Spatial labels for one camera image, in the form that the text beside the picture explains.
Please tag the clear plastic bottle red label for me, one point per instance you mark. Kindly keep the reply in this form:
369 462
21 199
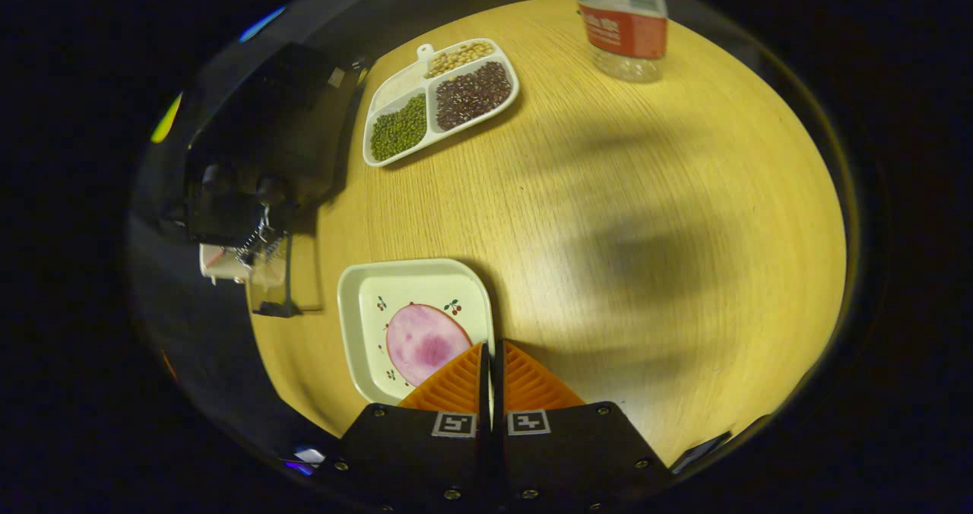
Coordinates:
627 35

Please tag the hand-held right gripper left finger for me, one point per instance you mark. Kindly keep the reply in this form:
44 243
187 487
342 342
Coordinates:
483 377

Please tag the black electric oven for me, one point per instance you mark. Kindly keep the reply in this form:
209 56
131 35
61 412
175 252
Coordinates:
258 141

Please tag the white cherry print plate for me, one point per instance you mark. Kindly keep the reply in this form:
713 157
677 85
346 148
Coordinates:
365 331

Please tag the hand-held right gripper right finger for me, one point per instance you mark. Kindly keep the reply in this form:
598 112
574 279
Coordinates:
503 377

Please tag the white electronic device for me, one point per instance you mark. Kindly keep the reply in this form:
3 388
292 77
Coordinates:
220 264

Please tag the white divided bean tray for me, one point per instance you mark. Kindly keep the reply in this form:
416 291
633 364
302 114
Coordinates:
456 96

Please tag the pink ham slice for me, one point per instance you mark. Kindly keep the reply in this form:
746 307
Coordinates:
422 343

